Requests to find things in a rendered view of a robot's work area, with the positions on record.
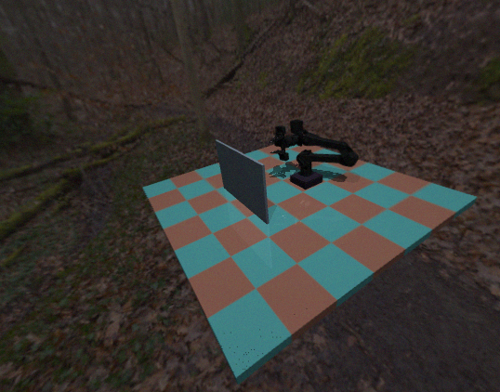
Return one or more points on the dark grey flat panel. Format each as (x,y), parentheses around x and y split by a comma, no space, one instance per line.
(244,178)

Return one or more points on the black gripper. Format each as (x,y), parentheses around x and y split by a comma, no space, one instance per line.
(286,142)

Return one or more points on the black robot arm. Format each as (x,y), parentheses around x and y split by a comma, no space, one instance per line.
(347,156)

